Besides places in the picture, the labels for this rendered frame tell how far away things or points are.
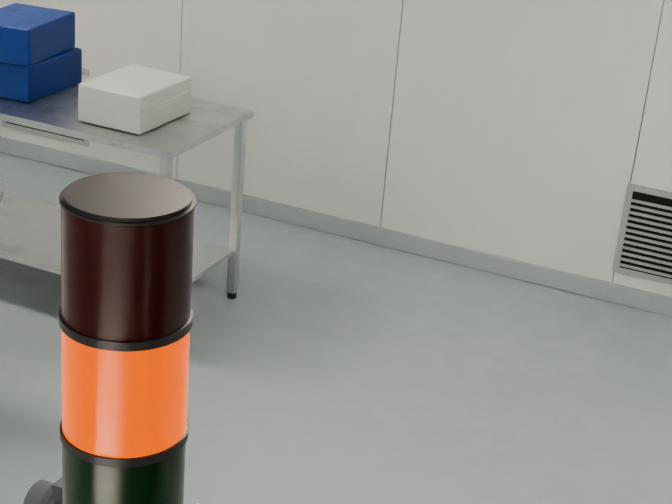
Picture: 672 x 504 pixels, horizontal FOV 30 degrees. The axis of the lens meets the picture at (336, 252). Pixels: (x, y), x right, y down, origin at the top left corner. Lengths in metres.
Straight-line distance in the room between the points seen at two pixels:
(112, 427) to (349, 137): 5.96
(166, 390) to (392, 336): 5.12
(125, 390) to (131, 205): 0.07
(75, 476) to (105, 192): 0.11
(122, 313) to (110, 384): 0.03
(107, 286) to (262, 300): 5.37
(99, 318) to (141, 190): 0.05
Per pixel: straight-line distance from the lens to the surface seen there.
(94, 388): 0.48
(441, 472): 4.68
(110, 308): 0.46
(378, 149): 6.38
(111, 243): 0.45
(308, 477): 4.57
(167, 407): 0.49
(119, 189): 0.47
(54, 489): 2.78
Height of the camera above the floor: 2.52
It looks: 23 degrees down
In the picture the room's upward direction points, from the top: 5 degrees clockwise
